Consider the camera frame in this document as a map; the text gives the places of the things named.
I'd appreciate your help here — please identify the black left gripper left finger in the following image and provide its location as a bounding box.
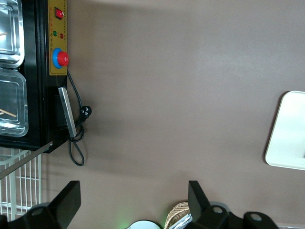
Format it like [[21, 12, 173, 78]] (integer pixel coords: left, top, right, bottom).
[[0, 180, 81, 229]]

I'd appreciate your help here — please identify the black tray sealer machine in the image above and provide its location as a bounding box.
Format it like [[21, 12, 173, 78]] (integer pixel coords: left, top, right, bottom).
[[0, 0, 70, 155]]

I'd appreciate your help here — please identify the white wire rack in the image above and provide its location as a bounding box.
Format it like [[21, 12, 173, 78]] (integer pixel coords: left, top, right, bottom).
[[0, 147, 43, 221]]

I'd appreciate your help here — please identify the sealer machine lever handle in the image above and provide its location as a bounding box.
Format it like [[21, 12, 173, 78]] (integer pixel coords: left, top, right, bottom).
[[0, 140, 53, 180]]

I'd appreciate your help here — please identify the steel food container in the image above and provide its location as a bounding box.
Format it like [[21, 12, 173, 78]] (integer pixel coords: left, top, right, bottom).
[[0, 69, 29, 137], [0, 0, 25, 69]]

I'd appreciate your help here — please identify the red emergency stop button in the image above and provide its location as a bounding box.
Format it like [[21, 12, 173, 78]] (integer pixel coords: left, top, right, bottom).
[[52, 47, 70, 69]]

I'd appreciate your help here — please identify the wicker basket with foil trays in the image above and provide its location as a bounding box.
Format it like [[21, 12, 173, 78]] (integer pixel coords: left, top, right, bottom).
[[165, 201, 191, 229]]

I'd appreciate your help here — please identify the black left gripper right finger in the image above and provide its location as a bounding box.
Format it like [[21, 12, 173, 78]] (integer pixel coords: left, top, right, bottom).
[[188, 180, 279, 229]]

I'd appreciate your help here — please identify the silver metal bar handle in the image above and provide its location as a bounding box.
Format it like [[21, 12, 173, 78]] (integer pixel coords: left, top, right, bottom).
[[58, 87, 77, 138]]

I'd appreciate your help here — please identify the yellow sealer control panel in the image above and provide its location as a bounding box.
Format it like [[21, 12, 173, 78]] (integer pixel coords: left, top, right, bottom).
[[47, 0, 68, 76]]

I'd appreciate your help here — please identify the cream plastic tray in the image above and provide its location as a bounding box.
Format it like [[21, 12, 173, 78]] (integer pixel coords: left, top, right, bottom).
[[264, 90, 305, 171]]

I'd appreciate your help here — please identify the red rocker switch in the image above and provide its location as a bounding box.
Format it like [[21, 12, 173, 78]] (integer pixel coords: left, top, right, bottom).
[[55, 7, 65, 21]]

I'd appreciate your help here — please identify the black power cable with plug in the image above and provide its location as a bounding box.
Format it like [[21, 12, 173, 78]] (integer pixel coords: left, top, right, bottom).
[[66, 70, 93, 167]]

